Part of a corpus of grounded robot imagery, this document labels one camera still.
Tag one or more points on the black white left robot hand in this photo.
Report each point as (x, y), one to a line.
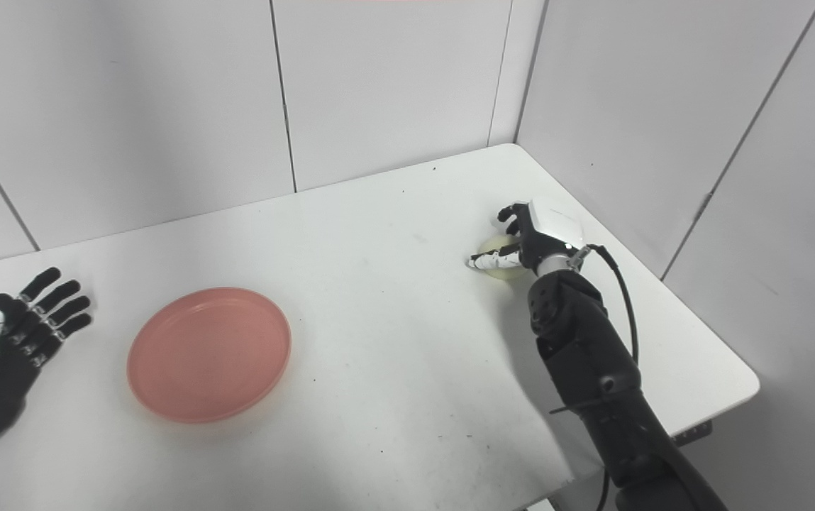
(3, 355)

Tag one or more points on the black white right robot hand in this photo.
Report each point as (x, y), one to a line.
(545, 234)

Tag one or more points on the cream steamed bun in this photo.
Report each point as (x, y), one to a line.
(503, 273)

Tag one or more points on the pink round plate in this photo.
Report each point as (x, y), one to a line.
(208, 355)

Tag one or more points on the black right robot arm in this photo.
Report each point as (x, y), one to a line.
(591, 369)

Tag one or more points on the black table control panel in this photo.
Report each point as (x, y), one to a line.
(692, 431)

